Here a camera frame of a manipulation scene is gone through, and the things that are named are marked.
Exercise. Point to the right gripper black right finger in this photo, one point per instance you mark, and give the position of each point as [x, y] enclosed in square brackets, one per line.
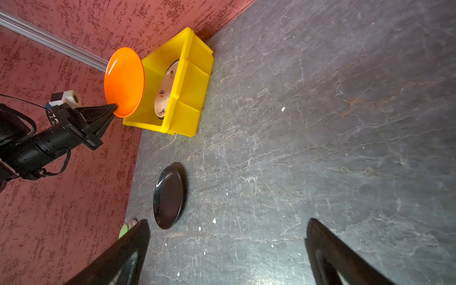
[330, 259]

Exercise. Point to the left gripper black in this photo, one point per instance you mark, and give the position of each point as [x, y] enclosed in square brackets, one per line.
[25, 153]

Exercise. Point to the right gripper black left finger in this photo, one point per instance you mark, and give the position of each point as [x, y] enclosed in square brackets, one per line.
[122, 263]

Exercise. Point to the orange plate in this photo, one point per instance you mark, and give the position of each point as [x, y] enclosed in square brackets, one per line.
[124, 81]

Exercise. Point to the cream yellow plate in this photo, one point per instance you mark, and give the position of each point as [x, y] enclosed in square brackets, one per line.
[164, 92]

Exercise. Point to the yellow plastic bin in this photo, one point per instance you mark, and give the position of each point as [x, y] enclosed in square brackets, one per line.
[189, 89]

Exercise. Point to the green push button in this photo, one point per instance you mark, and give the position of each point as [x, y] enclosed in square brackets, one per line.
[127, 226]

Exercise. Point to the black plate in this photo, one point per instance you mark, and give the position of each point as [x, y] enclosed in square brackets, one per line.
[169, 195]

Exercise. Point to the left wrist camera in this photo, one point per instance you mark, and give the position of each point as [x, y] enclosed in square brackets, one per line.
[69, 97]

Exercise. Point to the aluminium corner post left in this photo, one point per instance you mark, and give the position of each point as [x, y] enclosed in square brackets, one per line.
[52, 41]

